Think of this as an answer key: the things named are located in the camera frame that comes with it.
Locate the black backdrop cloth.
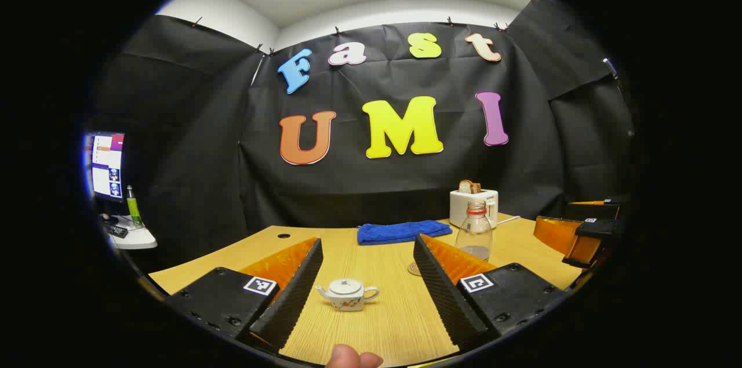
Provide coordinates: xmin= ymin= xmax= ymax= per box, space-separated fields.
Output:
xmin=93 ymin=0 xmax=635 ymax=267

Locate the blue folded towel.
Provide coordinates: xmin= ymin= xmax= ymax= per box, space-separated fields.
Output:
xmin=357 ymin=220 xmax=453 ymax=246

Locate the green drink bottle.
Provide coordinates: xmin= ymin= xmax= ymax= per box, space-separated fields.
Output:
xmin=126 ymin=185 xmax=143 ymax=227

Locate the white toaster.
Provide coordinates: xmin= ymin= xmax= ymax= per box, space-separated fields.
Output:
xmin=449 ymin=189 xmax=499 ymax=229

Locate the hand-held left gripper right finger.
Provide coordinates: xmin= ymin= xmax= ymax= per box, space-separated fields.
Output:
xmin=413 ymin=234 xmax=569 ymax=351

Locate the clear plastic water bottle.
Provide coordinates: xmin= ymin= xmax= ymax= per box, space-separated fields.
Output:
xmin=456 ymin=201 xmax=494 ymax=261

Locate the computer monitor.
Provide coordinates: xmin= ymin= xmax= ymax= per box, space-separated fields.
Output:
xmin=86 ymin=132 xmax=125 ymax=202

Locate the white side table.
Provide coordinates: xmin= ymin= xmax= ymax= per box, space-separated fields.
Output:
xmin=101 ymin=214 xmax=158 ymax=250

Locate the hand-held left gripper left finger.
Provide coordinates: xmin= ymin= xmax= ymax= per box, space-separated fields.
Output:
xmin=164 ymin=236 xmax=324 ymax=355

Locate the white ceramic teacup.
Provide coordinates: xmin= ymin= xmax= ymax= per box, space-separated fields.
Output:
xmin=316 ymin=279 xmax=380 ymax=312

